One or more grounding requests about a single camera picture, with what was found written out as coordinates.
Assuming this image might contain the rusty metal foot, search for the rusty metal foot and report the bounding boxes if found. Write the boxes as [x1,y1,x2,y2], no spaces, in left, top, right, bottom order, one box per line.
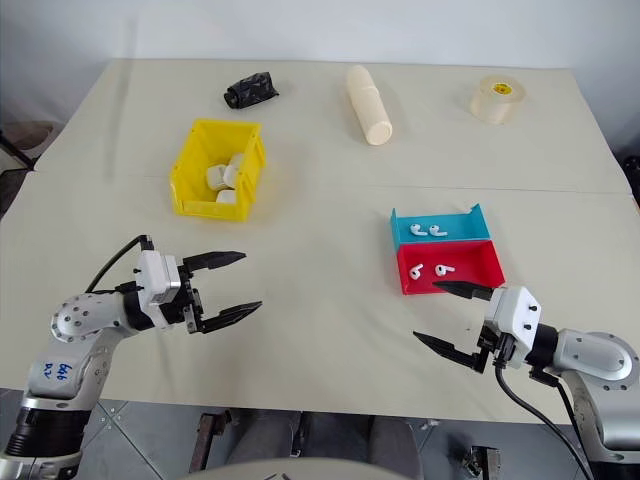
[460,443,502,480]
[191,410,234,472]

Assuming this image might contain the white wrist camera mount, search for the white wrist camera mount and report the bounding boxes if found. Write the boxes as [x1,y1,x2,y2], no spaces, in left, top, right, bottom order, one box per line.
[486,285,543,354]
[134,248,183,329]

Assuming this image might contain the translucent tape roll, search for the translucent tape roll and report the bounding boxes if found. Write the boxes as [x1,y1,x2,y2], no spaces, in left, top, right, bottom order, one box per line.
[469,74,528,127]

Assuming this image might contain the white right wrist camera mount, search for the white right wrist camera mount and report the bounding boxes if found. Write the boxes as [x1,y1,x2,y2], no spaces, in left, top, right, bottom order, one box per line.
[486,285,543,354]

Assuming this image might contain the cream plastic cylinder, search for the cream plastic cylinder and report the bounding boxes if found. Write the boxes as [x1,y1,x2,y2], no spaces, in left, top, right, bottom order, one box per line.
[345,64,394,148]

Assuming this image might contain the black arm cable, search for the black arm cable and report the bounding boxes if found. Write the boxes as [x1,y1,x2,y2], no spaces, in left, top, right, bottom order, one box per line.
[84,233,154,296]
[492,349,594,480]

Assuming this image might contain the dark stool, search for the dark stool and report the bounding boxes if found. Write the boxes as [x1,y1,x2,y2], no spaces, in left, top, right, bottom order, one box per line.
[0,120,54,174]

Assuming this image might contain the red open tray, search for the red open tray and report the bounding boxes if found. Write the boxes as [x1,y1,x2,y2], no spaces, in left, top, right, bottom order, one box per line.
[395,239,507,297]

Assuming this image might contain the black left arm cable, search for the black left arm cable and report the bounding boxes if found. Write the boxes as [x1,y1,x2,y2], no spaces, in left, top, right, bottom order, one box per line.
[84,233,154,296]

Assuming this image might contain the black crumpled plastic bag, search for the black crumpled plastic bag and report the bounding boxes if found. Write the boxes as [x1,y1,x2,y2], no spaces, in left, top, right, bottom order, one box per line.
[221,70,281,109]

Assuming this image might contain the black object at wall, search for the black object at wall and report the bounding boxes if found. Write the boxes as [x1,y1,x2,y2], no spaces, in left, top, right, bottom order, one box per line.
[621,155,640,202]

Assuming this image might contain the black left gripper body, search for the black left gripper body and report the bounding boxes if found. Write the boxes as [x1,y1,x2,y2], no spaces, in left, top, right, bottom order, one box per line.
[164,259,207,336]

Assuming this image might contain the yellow plastic bin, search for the yellow plastic bin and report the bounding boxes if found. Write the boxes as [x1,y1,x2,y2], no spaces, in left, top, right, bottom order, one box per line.
[168,117,268,223]

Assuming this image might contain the blue open tray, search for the blue open tray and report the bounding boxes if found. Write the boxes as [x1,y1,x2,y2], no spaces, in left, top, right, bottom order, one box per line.
[389,201,494,250]

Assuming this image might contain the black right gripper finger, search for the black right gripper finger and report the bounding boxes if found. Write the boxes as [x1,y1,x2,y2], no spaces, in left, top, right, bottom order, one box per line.
[431,279,495,302]
[412,330,479,371]

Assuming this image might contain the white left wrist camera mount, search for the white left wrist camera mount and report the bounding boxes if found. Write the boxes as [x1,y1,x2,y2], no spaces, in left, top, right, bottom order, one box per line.
[134,248,183,329]

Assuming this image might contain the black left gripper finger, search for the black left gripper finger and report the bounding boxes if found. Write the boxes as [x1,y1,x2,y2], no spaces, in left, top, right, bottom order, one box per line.
[182,250,248,274]
[202,300,264,334]

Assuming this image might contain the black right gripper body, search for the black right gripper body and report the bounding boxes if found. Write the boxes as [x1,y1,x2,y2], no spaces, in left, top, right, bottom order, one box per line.
[471,322,517,374]

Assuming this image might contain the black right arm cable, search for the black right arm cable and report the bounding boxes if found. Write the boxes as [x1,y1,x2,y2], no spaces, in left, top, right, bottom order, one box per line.
[492,349,594,480]

